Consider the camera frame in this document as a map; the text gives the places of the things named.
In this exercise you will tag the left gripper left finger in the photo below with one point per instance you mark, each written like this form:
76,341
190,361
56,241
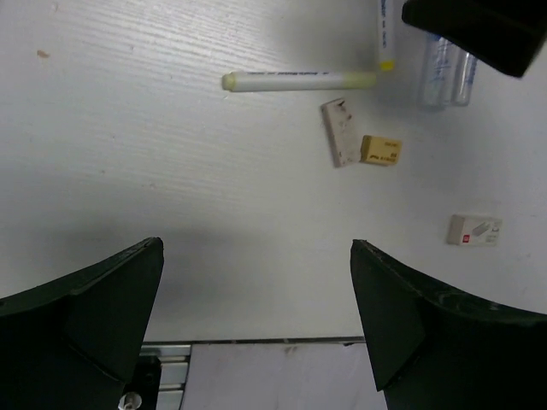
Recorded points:
73,343

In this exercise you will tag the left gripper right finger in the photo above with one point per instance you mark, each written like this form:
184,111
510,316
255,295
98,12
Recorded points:
433,346

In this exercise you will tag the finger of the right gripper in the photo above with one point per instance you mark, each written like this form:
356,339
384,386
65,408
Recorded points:
507,35

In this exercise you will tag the blue capped spray bottle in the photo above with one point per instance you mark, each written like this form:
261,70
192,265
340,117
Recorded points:
447,75

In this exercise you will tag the pale yellow capped marker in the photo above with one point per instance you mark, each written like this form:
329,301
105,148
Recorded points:
296,81

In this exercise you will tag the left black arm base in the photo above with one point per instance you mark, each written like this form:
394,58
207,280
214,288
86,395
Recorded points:
159,378

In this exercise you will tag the white boxed eraser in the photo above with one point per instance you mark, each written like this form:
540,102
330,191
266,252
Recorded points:
473,231

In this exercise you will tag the small yellow eraser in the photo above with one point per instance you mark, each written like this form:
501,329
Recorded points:
380,151

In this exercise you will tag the grey white eraser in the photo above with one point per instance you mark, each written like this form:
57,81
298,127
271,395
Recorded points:
341,132

